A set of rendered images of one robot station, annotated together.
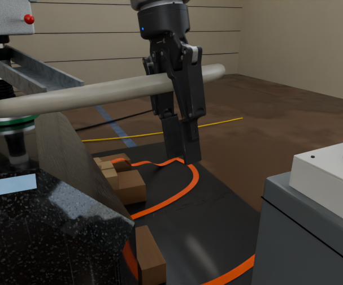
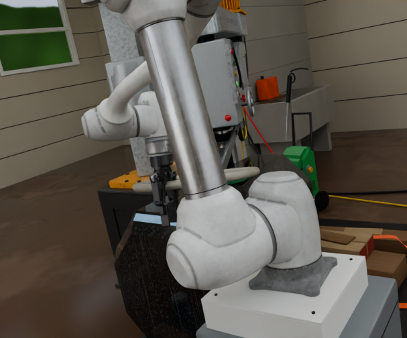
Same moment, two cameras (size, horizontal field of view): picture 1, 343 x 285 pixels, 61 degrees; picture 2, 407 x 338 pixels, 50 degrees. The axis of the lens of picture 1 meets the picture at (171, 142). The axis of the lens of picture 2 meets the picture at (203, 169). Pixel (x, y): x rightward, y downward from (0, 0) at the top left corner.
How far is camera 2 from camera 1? 136 cm
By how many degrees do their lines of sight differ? 60
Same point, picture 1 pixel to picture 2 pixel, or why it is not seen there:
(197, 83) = (155, 190)
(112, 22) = not seen: outside the picture
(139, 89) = (148, 188)
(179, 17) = (155, 161)
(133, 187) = (377, 271)
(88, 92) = (137, 187)
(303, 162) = not seen: hidden behind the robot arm
